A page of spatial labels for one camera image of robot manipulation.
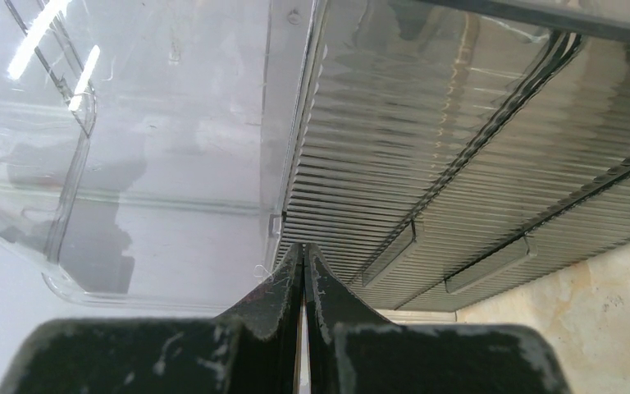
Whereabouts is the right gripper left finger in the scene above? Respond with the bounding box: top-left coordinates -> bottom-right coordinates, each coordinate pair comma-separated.
0,245 -> 304,393

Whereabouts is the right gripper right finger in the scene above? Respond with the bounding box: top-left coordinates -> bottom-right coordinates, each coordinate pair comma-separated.
304,244 -> 571,393

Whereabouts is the clear acrylic makeup organizer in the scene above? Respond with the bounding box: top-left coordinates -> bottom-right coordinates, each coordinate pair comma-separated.
0,1 -> 630,314

